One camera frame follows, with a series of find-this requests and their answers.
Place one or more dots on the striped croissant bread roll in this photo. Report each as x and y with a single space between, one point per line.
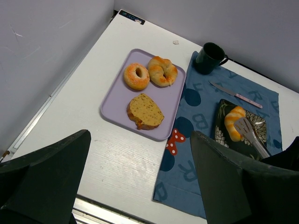
229 120

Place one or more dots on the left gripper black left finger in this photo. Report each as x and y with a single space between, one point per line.
41 187

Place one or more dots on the dark blue mug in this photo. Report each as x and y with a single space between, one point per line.
210 57

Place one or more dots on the black floral square plate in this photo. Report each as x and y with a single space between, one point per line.
243 146

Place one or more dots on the metal tongs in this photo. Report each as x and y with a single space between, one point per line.
245 129

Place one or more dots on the blue letter-print placemat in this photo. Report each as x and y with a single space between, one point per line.
177 185

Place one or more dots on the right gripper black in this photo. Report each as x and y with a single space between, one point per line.
288 159

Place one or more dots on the brown bread slice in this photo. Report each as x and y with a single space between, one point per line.
144 112

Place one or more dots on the twisted bagel bread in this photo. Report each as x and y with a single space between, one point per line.
162 72

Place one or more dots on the pink-handled table knife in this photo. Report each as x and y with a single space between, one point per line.
236 95

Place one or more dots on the round glazed donut bread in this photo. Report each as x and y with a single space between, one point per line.
136 76

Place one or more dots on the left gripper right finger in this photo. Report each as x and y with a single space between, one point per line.
237 189

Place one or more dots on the left corner label sticker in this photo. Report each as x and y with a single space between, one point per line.
132 17

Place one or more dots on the aluminium frame rail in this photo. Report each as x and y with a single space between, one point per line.
84 211

